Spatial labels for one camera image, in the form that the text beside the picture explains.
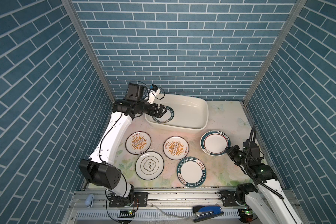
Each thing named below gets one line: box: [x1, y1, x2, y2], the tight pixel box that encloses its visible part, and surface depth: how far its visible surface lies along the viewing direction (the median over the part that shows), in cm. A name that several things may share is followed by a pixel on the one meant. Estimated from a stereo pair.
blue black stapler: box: [192, 205, 225, 223], surface depth 71 cm
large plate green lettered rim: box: [176, 156, 207, 188], surface depth 85 cm
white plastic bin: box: [145, 93, 210, 133], surface depth 114 cm
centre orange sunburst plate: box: [162, 135, 190, 161], surface depth 95 cm
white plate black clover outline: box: [134, 151, 165, 181], surface depth 87 cm
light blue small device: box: [84, 193, 94, 209], surface depth 73 cm
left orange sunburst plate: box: [125, 131, 152, 155], surface depth 98 cm
